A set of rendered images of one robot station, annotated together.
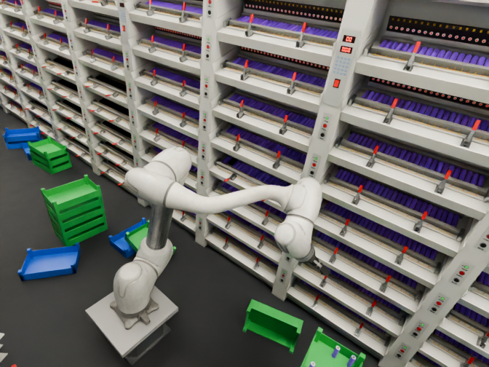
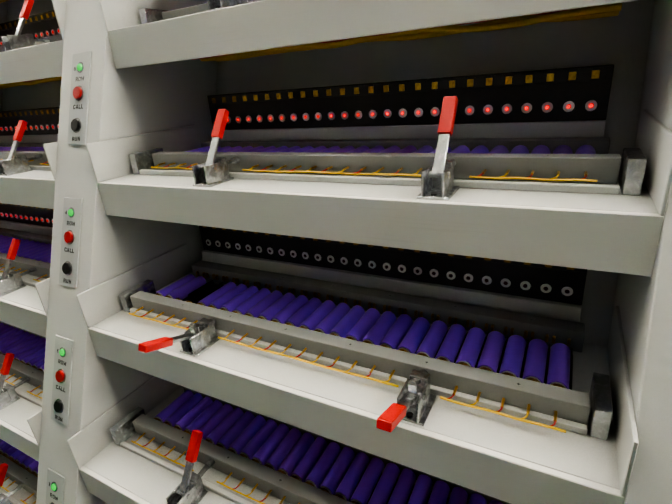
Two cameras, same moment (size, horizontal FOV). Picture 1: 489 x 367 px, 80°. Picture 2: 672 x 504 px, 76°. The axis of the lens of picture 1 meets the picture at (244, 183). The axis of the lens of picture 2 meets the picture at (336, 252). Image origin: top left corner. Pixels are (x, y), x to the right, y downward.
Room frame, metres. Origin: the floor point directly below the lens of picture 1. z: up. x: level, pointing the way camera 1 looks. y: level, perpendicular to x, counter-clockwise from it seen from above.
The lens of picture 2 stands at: (0.99, -0.03, 0.85)
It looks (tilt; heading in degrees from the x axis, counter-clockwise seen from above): 3 degrees down; 355
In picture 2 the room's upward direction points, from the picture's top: 6 degrees clockwise
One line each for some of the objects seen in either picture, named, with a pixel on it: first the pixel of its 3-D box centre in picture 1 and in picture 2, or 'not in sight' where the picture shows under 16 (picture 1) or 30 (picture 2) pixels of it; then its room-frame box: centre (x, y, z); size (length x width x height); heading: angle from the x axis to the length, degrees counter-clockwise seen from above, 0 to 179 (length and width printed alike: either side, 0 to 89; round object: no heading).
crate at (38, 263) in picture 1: (52, 261); not in sight; (1.24, 1.17, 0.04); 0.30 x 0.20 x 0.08; 111
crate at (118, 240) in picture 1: (135, 236); not in sight; (1.55, 0.75, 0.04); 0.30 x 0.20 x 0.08; 148
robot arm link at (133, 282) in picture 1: (132, 284); not in sight; (0.89, 0.47, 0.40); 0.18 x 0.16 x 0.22; 169
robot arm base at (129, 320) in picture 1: (136, 306); not in sight; (0.87, 0.45, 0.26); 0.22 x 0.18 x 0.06; 50
